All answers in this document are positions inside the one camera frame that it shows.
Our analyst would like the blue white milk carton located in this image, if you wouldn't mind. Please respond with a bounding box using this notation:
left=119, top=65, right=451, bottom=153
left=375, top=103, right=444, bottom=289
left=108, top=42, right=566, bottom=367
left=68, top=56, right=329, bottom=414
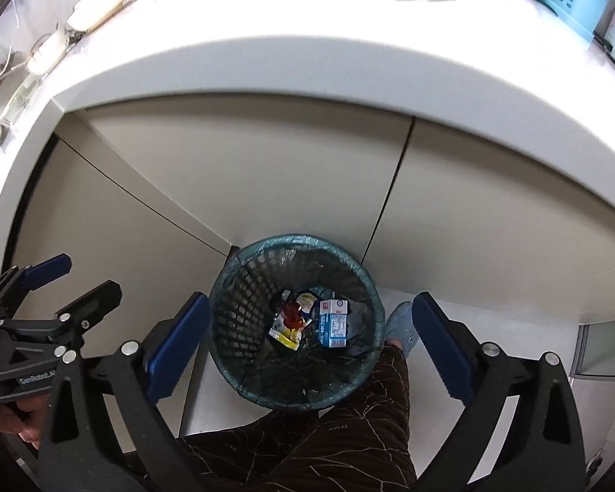
left=319, top=299, right=349, bottom=349

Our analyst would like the dark mesh trash bin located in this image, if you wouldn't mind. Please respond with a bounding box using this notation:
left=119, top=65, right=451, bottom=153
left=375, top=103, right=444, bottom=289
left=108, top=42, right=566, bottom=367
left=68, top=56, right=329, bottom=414
left=210, top=235, right=385, bottom=410

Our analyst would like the person's left hand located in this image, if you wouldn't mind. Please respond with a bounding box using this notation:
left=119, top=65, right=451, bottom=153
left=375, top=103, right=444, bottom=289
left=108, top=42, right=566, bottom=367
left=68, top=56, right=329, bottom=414
left=0, top=394, right=48, bottom=450

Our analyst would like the green clear plastic bag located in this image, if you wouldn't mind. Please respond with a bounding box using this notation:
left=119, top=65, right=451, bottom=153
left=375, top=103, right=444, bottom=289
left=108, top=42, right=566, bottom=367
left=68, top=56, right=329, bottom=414
left=1, top=75, right=41, bottom=127

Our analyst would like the person's patterned trouser leg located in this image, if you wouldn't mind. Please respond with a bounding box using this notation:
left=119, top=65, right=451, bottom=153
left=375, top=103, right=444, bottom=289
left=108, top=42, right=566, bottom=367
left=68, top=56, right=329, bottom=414
left=178, top=344, right=417, bottom=491

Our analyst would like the blue slipper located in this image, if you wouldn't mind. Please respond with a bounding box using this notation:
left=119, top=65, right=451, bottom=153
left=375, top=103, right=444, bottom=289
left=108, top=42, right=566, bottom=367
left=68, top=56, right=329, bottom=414
left=385, top=301, right=420, bottom=358

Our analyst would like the red mesh net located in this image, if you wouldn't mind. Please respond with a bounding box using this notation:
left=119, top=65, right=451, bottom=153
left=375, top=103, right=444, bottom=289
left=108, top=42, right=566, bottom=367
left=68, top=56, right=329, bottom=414
left=281, top=302, right=308, bottom=331

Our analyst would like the yellow white snack wrapper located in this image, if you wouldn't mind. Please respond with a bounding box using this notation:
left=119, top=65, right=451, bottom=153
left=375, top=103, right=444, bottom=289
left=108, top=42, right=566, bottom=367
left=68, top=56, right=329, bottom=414
left=267, top=290, right=317, bottom=351

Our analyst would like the white bowl with chopsticks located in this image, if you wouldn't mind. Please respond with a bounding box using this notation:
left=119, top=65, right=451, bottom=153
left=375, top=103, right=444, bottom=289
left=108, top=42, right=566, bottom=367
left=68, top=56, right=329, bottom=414
left=26, top=29, right=70, bottom=77

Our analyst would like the white stacked bowl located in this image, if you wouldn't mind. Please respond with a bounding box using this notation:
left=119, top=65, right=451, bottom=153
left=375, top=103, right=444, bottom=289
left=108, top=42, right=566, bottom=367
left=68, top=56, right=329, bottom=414
left=66, top=0, right=128, bottom=33

